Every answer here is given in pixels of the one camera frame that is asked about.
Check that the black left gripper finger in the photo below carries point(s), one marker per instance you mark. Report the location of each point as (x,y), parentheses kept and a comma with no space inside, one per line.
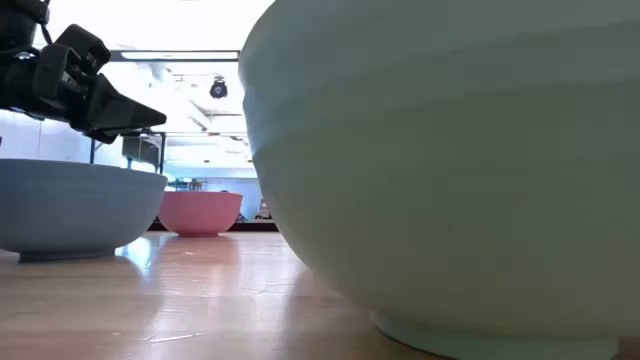
(125,112)
(102,136)

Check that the pink bowl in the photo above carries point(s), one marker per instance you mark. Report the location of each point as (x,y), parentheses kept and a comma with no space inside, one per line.
(200,212)

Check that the black ceiling camera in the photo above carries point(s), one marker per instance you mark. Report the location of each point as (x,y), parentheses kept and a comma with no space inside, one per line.
(218,90)

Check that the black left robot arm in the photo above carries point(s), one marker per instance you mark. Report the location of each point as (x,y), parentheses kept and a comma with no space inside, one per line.
(15,25)

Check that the blue bowl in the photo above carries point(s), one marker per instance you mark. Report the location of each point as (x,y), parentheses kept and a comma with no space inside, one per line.
(75,205)

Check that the green bowl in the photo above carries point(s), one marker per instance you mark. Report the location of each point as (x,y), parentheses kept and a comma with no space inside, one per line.
(450,175)

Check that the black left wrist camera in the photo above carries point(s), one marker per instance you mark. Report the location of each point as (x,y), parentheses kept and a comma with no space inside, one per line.
(82,47)

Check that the background workstation frame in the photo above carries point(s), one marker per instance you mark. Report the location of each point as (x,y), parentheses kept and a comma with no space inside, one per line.
(142,149)

